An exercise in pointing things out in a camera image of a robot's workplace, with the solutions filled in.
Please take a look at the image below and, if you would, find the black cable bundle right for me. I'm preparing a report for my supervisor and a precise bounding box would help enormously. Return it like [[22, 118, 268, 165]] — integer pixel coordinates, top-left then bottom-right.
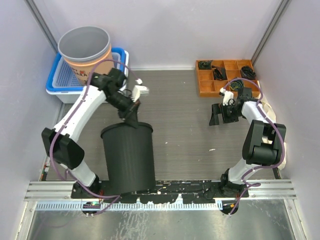
[[240, 65, 257, 80]]

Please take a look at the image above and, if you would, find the orange wooden compartment tray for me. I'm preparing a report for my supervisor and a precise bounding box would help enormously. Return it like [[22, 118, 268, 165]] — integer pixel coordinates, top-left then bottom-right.
[[195, 59, 254, 98]]

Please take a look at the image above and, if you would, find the black cable bundle middle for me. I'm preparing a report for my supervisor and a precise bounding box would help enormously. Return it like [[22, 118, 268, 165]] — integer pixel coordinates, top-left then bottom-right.
[[211, 65, 227, 81]]

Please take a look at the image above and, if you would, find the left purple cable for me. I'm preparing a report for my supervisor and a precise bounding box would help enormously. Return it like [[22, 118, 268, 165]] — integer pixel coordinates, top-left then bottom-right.
[[48, 59, 143, 216]]

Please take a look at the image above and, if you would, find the black cable bundle top left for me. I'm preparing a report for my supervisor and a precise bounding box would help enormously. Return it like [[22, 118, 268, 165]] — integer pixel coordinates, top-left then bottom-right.
[[197, 59, 213, 70]]

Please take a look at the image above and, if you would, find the black plastic bucket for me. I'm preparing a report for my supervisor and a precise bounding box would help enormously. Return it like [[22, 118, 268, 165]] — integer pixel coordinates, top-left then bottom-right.
[[100, 122, 156, 194]]

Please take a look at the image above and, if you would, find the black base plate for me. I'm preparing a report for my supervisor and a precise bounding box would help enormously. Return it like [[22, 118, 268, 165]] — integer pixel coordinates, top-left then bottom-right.
[[70, 179, 250, 204]]

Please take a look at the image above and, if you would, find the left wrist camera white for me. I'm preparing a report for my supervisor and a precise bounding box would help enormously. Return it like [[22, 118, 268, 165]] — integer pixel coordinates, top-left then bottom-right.
[[131, 85, 150, 102]]

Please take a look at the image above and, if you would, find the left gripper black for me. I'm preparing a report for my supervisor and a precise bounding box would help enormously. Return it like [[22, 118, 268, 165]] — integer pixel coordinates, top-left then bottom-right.
[[105, 91, 141, 129]]

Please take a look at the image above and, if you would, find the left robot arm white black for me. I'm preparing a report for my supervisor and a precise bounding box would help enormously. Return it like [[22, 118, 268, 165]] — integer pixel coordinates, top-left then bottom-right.
[[41, 68, 145, 198]]

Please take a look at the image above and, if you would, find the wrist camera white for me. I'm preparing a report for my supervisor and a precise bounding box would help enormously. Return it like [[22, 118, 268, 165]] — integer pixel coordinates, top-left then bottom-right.
[[131, 85, 150, 102], [219, 87, 235, 106]]

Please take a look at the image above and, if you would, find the cream cloth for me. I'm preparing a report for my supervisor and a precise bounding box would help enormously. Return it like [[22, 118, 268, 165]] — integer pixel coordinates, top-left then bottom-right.
[[260, 95, 287, 170]]

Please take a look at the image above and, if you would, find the aluminium rail frame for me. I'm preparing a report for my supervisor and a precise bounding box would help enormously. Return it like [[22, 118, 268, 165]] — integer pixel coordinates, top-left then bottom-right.
[[24, 179, 297, 213]]

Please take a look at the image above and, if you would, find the white plastic tub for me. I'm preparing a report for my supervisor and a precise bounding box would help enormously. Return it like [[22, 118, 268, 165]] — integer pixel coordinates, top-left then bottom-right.
[[46, 50, 129, 104]]

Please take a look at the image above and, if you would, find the orange plastic bucket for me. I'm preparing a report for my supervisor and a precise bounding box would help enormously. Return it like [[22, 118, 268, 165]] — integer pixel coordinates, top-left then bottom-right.
[[64, 46, 115, 86]]

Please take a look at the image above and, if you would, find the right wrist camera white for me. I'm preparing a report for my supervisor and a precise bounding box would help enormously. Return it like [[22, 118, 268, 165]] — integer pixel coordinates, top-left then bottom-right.
[[219, 87, 235, 106]]

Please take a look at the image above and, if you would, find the black cable bundle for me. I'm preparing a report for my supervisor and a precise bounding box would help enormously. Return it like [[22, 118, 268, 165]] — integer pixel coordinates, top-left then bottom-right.
[[197, 59, 213, 70], [211, 65, 227, 81], [240, 65, 257, 80]]

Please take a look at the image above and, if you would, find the blue yellow cable bundle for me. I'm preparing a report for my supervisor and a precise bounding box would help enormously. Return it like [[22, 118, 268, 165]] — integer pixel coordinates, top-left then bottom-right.
[[228, 77, 245, 92]]

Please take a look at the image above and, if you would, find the blue perforated basket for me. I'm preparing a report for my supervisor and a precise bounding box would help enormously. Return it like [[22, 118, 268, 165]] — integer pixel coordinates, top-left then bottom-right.
[[46, 47, 128, 92]]

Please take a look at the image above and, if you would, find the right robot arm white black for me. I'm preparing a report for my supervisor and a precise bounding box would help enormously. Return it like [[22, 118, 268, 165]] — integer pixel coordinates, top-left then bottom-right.
[[209, 87, 286, 197]]

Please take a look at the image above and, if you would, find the grey plastic bucket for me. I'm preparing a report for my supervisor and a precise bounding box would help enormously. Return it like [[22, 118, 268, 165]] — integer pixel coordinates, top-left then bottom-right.
[[57, 26, 111, 62]]

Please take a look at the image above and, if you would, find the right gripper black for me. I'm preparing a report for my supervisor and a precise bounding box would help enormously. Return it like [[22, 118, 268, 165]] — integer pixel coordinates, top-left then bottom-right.
[[209, 102, 243, 126]]

